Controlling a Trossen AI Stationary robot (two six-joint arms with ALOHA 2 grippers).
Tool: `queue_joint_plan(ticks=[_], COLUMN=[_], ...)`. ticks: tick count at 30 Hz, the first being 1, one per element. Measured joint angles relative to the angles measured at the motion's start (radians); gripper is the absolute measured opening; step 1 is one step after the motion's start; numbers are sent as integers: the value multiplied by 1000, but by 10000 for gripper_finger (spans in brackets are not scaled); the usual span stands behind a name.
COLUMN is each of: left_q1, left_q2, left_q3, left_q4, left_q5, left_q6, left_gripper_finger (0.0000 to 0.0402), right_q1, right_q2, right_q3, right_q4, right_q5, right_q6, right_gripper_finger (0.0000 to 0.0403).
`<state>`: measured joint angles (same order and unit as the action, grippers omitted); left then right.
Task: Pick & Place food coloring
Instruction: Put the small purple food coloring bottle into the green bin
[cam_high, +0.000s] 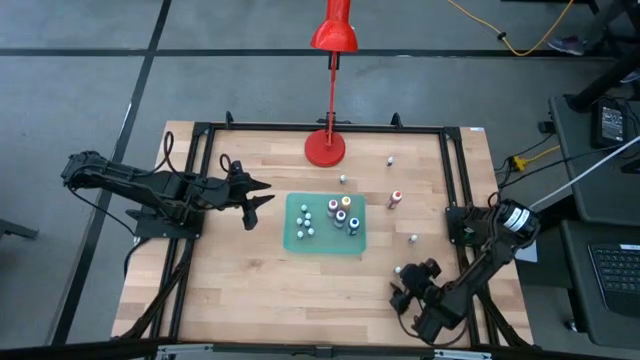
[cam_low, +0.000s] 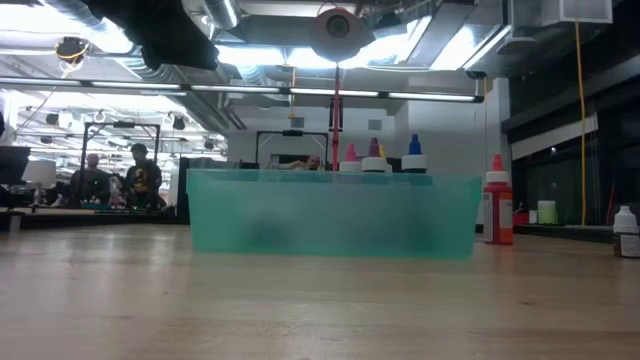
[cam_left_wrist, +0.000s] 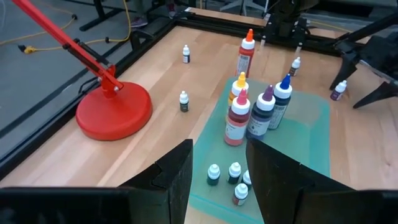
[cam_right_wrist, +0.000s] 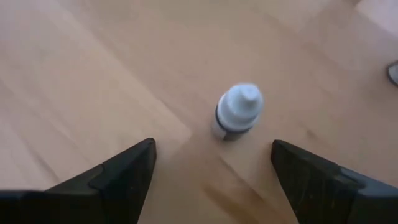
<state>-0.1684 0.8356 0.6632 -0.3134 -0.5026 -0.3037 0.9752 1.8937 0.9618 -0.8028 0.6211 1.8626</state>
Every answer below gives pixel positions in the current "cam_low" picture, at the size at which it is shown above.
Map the pink-capped red food coloring bottle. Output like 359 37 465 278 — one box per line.
338 143 363 174

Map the purple-capped food coloring bottle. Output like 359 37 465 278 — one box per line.
360 137 389 174

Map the blue food coloring bottle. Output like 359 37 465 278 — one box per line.
400 133 429 174

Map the small labelled dropper bottle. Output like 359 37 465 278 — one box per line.
612 205 640 259

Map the orange-red food coloring bottle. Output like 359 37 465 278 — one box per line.
482 153 515 246

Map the black upright box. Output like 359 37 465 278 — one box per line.
177 156 192 225

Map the red desk lamp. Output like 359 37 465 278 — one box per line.
308 5 376 172

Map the white lampshade table lamp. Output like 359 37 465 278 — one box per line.
22 159 58 185

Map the black monitor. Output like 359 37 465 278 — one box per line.
0 145 32 186

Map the translucent green plastic bin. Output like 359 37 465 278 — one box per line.
185 168 484 260

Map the suspended linear light bar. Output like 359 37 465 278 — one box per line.
0 75 486 105

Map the white ceiling box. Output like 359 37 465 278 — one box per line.
509 0 614 27

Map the pale green jar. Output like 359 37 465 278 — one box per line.
537 199 559 226

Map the black ceiling cable reel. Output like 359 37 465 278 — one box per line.
53 35 92 66

